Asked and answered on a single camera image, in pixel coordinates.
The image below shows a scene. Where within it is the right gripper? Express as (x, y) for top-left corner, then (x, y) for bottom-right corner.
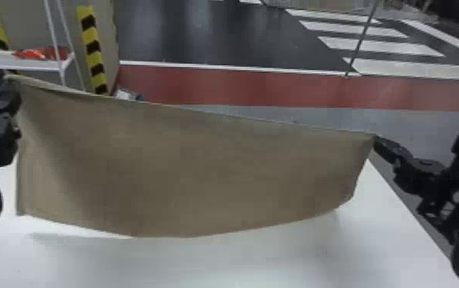
(372, 135), (454, 203)

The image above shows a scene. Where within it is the beige towel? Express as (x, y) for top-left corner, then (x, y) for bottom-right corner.
(5, 74), (376, 238)

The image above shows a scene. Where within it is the white shelf trolley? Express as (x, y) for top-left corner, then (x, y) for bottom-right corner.
(0, 0), (78, 90)

